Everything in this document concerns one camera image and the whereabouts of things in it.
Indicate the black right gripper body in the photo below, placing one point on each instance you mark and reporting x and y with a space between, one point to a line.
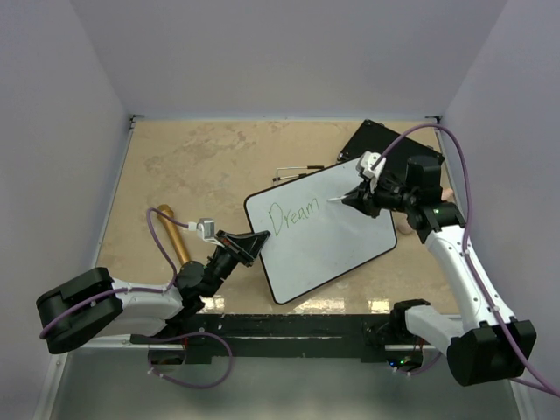
389 196

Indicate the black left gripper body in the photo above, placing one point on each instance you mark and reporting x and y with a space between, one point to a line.
222 264

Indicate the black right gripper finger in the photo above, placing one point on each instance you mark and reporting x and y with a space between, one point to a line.
363 205
356 193

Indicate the white whiteboard black frame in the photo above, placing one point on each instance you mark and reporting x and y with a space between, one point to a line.
313 241

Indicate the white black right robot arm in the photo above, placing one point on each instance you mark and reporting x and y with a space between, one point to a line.
491 342

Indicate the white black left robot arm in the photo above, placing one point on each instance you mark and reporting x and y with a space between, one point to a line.
95 304

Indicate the pink beige cylinder toy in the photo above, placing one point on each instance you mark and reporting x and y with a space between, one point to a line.
402 225

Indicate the black ribbed board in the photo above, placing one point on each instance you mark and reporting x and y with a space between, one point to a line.
375 137

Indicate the gold toy microphone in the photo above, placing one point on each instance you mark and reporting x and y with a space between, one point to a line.
173 234

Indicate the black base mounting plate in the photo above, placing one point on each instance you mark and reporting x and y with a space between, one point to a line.
365 337

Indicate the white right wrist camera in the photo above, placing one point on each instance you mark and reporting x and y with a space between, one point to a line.
370 167

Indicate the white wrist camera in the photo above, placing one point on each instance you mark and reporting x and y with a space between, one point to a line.
370 167
204 228

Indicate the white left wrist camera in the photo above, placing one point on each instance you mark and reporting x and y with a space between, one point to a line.
204 228

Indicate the black wire whiteboard stand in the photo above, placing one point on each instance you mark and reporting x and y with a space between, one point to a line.
294 172

